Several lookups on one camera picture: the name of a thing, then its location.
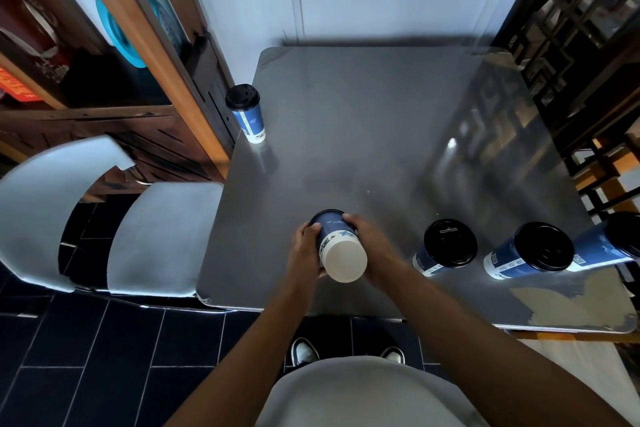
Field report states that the red orange box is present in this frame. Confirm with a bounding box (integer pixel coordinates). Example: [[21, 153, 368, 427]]
[[0, 64, 47, 103]]

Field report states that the person's left hand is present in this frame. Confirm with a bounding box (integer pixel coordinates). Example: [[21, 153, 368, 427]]
[[286, 222, 324, 288]]

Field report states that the round turquoise plate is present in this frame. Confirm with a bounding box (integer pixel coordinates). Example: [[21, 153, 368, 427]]
[[94, 0, 176, 69]]

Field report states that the blue paper cup white base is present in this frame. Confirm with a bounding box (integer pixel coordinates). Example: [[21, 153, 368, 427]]
[[309, 209, 369, 284]]

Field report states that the person's grey shirt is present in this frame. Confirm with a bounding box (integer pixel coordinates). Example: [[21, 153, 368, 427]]
[[254, 355, 492, 427]]

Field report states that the person's right hand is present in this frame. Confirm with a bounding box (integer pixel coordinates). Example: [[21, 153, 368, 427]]
[[342, 213, 402, 289]]

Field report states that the orange wooden chair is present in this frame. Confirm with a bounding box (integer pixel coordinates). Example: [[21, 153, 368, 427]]
[[570, 134, 640, 215]]

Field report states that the white plastic chair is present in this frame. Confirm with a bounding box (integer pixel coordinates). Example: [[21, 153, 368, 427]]
[[0, 135, 225, 299]]

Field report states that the person's left forearm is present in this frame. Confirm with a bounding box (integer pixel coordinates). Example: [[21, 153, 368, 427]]
[[163, 273, 327, 427]]

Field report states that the dark wooden lattice screen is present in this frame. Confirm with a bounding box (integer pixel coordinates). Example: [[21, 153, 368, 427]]
[[492, 0, 640, 242]]

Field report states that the person's right forearm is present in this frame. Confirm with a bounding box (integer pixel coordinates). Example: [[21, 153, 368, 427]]
[[371, 262, 632, 427]]

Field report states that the brown wooden shelf unit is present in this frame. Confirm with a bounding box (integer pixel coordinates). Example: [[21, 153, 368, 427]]
[[0, 0, 237, 203]]

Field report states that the blue paper cup black lid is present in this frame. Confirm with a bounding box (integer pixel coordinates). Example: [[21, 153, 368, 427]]
[[224, 83, 267, 144], [483, 222, 575, 282], [412, 219, 479, 278], [566, 211, 640, 273]]

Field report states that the person's left shoe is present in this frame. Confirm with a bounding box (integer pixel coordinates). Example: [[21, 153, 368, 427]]
[[290, 337, 321, 368]]

